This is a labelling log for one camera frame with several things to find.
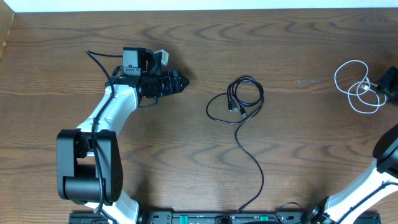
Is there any white usb cable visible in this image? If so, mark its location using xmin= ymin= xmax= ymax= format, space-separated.
xmin=334 ymin=60 xmax=388 ymax=114

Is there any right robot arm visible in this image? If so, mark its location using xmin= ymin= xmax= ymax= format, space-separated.
xmin=302 ymin=67 xmax=397 ymax=223

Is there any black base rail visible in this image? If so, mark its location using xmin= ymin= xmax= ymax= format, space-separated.
xmin=68 ymin=212 xmax=382 ymax=224

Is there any black usb cable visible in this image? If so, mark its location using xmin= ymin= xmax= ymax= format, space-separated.
xmin=205 ymin=75 xmax=265 ymax=213

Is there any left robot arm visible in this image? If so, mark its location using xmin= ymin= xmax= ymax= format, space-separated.
xmin=56 ymin=47 xmax=189 ymax=223

